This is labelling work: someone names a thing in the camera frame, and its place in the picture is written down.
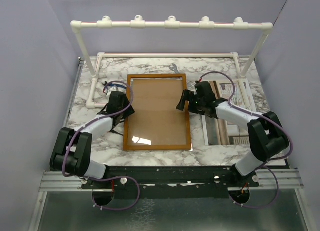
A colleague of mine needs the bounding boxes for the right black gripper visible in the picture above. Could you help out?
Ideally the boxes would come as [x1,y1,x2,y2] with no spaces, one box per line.
[176,89,205,115]

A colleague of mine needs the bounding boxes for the plant window photo print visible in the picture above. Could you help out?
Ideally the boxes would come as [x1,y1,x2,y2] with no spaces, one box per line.
[202,78,257,146]

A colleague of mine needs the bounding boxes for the brown wooden picture frame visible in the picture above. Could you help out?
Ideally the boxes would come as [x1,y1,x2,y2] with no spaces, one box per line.
[122,73,193,152]

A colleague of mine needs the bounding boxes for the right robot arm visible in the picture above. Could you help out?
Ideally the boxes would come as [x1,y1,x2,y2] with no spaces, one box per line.
[176,81,290,187]

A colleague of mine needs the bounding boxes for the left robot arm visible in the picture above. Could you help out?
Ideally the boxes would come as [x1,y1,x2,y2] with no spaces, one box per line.
[49,91,135,189]

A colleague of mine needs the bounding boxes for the silver open-end wrench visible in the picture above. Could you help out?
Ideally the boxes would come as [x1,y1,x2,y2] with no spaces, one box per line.
[169,63,180,74]

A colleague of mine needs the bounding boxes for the white PVC pipe rack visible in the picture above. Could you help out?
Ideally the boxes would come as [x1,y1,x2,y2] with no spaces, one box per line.
[70,15,274,109]

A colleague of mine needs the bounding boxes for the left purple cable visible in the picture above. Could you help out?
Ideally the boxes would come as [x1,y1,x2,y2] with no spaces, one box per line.
[61,80,142,212]

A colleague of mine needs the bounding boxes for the purple cable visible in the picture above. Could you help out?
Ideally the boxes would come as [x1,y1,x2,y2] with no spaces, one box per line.
[61,80,142,212]
[198,71,294,210]

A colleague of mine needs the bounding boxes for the blue handled pliers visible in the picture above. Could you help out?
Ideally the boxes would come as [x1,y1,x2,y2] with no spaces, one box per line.
[103,81,126,93]

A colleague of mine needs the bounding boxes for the orange handled screwdriver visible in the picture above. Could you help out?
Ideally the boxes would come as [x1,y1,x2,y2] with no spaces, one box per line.
[109,130,124,136]

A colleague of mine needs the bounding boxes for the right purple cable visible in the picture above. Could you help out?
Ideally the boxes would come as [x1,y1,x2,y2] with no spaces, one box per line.
[198,71,294,210]

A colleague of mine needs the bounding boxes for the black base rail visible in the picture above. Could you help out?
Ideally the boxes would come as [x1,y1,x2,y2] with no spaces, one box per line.
[80,166,259,200]

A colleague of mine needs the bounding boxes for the aluminium extrusion rail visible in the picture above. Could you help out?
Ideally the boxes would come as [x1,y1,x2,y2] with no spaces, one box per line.
[39,171,82,192]

